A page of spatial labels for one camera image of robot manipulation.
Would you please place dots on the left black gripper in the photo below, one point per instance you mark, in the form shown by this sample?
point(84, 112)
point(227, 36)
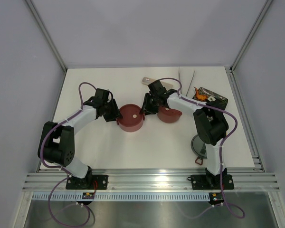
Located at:
point(116, 112)

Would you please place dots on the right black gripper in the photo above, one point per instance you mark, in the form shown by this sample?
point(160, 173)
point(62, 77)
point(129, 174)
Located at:
point(146, 108)

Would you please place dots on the dark red steel bowl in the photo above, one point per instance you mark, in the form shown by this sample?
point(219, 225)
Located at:
point(168, 120)

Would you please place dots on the dark red lid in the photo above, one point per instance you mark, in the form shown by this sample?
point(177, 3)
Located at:
point(167, 112)
point(129, 110)

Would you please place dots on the pink steel bowl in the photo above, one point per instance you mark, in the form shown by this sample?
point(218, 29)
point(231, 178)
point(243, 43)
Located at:
point(131, 123)

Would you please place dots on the metal tongs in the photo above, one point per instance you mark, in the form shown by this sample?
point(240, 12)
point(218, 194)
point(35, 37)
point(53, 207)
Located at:
point(185, 76)

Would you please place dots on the grey transparent lid with handle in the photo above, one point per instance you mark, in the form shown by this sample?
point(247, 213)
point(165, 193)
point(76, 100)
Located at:
point(199, 148)

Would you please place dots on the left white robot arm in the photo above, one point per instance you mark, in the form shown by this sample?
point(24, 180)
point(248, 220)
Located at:
point(57, 142)

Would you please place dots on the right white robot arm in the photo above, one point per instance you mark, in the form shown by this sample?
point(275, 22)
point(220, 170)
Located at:
point(209, 120)

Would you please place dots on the orange shrimp on tray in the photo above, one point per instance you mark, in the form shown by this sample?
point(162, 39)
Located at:
point(199, 96)

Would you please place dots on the black floral food tray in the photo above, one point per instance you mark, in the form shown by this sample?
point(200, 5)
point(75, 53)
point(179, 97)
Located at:
point(212, 96)

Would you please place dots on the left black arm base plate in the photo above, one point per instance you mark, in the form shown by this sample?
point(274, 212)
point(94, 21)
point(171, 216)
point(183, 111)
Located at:
point(98, 182)

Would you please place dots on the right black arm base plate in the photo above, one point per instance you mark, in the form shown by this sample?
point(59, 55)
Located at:
point(210, 182)

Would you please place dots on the aluminium front rail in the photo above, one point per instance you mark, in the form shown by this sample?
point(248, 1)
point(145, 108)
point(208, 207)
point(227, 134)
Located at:
point(156, 180)

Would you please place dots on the white slotted cable duct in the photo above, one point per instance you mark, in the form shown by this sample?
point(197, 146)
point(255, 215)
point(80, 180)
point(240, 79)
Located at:
point(124, 196)

